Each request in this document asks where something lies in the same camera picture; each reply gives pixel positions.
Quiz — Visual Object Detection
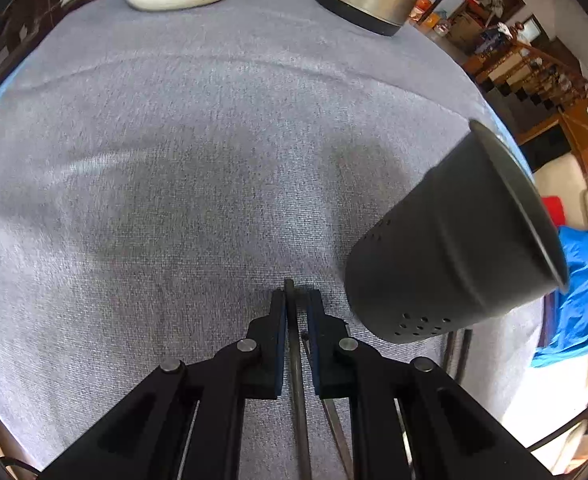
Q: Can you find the dark chopstick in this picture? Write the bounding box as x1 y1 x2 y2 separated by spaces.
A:
321 399 355 480
455 328 472 385
441 330 458 377
284 278 312 480

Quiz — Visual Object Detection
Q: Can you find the dark metal utensil holder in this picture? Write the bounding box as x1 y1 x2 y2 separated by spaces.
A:
345 120 569 344

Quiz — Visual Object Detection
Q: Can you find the grey tablecloth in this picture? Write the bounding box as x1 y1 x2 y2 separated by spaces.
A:
0 0 546 480

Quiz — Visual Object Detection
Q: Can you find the red child chair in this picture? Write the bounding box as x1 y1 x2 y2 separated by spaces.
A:
542 196 567 228

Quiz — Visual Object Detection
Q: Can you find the cream sofa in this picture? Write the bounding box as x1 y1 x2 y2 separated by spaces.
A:
533 154 588 231

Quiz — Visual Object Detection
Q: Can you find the wooden stair railing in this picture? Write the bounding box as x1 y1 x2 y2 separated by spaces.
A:
463 39 588 110

